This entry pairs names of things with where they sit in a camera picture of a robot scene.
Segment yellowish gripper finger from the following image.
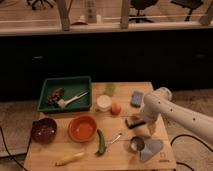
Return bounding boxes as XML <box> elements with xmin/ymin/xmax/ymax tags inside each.
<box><xmin>147</xmin><ymin>123</ymin><xmax>156</xmax><ymax>135</ymax></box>

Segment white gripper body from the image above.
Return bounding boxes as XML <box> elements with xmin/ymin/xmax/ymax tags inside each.
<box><xmin>139</xmin><ymin>106</ymin><xmax>160</xmax><ymax>125</ymax></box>

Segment black and tan eraser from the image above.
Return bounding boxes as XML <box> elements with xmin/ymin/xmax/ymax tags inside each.
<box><xmin>125</xmin><ymin>116</ymin><xmax>146</xmax><ymax>129</ymax></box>

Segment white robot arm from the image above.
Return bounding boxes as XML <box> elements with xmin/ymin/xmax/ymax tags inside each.
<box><xmin>142</xmin><ymin>87</ymin><xmax>213</xmax><ymax>145</ymax></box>

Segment small metal cup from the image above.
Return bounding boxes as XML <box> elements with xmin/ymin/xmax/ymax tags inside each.
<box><xmin>130</xmin><ymin>136</ymin><xmax>145</xmax><ymax>152</ymax></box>

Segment light green translucent cup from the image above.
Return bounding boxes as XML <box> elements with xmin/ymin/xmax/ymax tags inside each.
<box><xmin>104</xmin><ymin>83</ymin><xmax>115</xmax><ymax>97</ymax></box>

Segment white paper cup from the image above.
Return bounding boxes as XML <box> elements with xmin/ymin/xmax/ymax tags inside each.
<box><xmin>97</xmin><ymin>95</ymin><xmax>112</xmax><ymax>112</ymax></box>

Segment blue sponge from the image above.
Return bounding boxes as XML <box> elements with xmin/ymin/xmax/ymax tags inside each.
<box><xmin>130</xmin><ymin>91</ymin><xmax>143</xmax><ymax>108</ymax></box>

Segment grey-blue cloth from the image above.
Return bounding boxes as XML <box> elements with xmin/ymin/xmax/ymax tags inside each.
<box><xmin>140</xmin><ymin>139</ymin><xmax>164</xmax><ymax>162</ymax></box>

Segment metal spoon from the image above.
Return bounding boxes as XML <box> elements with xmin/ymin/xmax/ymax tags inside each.
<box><xmin>106</xmin><ymin>133</ymin><xmax>122</xmax><ymax>148</ymax></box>

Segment orange fruit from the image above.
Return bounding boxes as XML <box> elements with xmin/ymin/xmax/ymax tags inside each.
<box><xmin>111</xmin><ymin>103</ymin><xmax>121</xmax><ymax>115</ymax></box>

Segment orange bowl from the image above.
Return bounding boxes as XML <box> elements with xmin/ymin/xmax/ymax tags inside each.
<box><xmin>68</xmin><ymin>115</ymin><xmax>97</xmax><ymax>143</ymax></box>

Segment white scrub brush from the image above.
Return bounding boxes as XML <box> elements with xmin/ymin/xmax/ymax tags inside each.
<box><xmin>57</xmin><ymin>92</ymin><xmax>87</xmax><ymax>108</ymax></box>

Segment green plastic tray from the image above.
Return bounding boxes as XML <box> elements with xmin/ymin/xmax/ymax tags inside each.
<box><xmin>37</xmin><ymin>76</ymin><xmax>92</xmax><ymax>113</ymax></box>

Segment yellow banana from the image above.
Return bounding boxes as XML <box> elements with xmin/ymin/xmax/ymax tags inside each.
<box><xmin>55</xmin><ymin>152</ymin><xmax>84</xmax><ymax>166</ymax></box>

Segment dark red grapes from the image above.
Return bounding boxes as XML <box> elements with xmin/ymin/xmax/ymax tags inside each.
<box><xmin>47</xmin><ymin>88</ymin><xmax>64</xmax><ymax>105</ymax></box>

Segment black office chair centre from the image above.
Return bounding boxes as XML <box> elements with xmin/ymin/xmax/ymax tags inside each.
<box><xmin>129</xmin><ymin>0</ymin><xmax>158</xmax><ymax>23</ymax></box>

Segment black office chair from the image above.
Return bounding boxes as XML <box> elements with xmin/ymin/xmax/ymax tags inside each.
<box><xmin>171</xmin><ymin>0</ymin><xmax>203</xmax><ymax>21</ymax></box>
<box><xmin>129</xmin><ymin>0</ymin><xmax>158</xmax><ymax>23</ymax></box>
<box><xmin>26</xmin><ymin>0</ymin><xmax>54</xmax><ymax>11</ymax></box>

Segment dark purple bowl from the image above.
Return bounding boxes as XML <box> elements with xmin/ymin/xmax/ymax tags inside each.
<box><xmin>31</xmin><ymin>118</ymin><xmax>57</xmax><ymax>144</ymax></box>

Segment black office chair right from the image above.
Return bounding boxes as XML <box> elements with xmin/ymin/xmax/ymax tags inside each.
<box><xmin>171</xmin><ymin>0</ymin><xmax>203</xmax><ymax>21</ymax></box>

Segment black office chair left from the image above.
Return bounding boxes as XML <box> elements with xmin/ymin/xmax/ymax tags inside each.
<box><xmin>26</xmin><ymin>0</ymin><xmax>54</xmax><ymax>11</ymax></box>

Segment black cable right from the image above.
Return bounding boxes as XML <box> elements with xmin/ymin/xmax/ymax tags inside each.
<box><xmin>170</xmin><ymin>133</ymin><xmax>213</xmax><ymax>171</ymax></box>

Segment black cable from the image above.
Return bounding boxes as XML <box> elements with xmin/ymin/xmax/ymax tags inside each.
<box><xmin>0</xmin><ymin>125</ymin><xmax>32</xmax><ymax>171</ymax></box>
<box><xmin>170</xmin><ymin>133</ymin><xmax>213</xmax><ymax>171</ymax></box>

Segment black cable left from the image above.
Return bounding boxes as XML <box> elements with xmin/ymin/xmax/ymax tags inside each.
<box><xmin>0</xmin><ymin>125</ymin><xmax>32</xmax><ymax>171</ymax></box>

